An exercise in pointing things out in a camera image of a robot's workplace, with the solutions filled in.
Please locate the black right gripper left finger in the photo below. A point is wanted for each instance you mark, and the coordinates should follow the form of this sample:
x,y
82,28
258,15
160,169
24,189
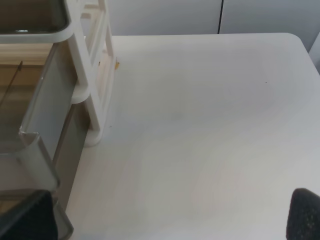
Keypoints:
x,y
28,216

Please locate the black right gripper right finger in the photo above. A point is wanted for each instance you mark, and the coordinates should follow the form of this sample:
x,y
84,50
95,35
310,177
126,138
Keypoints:
x,y
303,222

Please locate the white plastic drawer cabinet frame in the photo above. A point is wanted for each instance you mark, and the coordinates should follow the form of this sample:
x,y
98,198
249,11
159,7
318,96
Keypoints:
x,y
89,39

